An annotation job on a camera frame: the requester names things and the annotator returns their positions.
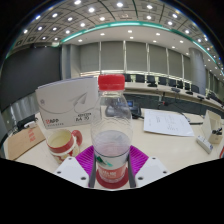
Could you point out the black power adapter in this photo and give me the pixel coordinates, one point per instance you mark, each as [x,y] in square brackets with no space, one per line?
[26,122]

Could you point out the clear red-capped water bottle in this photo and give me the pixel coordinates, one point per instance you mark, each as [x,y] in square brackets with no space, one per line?
[111,143]

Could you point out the red flowered mug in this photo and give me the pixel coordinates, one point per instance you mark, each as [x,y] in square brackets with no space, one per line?
[60,143]

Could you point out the black office chairs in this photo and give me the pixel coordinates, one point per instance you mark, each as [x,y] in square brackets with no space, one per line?
[150,79]

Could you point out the small white cardboard box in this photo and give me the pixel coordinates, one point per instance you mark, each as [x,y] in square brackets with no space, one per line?
[210,125]

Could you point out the round ceiling lights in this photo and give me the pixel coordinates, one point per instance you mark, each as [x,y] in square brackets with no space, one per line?
[91,10]

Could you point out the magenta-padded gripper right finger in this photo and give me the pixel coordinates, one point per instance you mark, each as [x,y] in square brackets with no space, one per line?
[148,168]

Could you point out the white printed paper sheet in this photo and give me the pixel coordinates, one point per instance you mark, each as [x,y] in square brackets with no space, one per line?
[168,122]

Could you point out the white power strip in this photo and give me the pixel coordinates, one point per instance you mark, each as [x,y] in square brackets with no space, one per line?
[204,144]

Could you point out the brown paper envelope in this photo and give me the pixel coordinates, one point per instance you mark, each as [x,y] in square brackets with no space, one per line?
[25,143]

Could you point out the black laptop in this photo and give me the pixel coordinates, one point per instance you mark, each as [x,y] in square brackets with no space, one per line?
[135,106]

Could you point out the white copy paper carton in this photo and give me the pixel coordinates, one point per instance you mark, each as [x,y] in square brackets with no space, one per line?
[66,103]

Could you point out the long curved conference desk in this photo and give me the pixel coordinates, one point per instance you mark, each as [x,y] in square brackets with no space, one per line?
[146,89]

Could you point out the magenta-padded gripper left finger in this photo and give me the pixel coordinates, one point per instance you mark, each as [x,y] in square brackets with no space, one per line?
[75,168]

